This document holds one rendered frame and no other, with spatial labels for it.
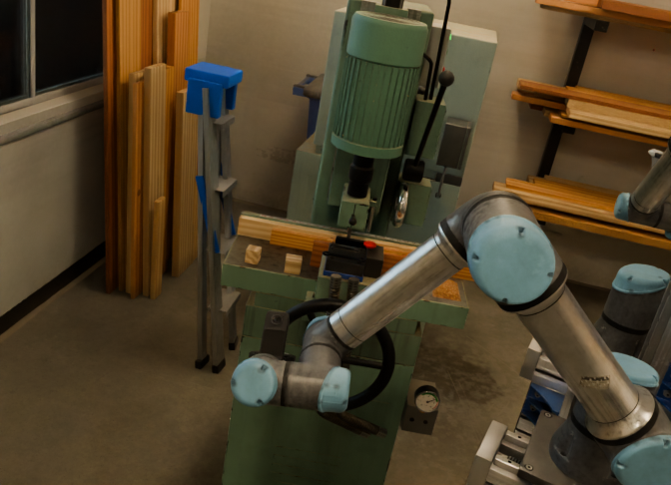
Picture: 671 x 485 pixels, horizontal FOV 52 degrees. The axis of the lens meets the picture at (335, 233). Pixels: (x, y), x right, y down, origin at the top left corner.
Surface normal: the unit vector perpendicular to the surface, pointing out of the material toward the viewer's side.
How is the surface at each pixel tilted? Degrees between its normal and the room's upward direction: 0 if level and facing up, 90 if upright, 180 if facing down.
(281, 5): 90
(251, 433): 90
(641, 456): 95
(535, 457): 0
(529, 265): 85
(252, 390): 62
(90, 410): 0
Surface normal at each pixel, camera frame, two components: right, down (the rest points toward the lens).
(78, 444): 0.17, -0.90
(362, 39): -0.70, 0.18
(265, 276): -0.07, 0.39
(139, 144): 0.97, 0.20
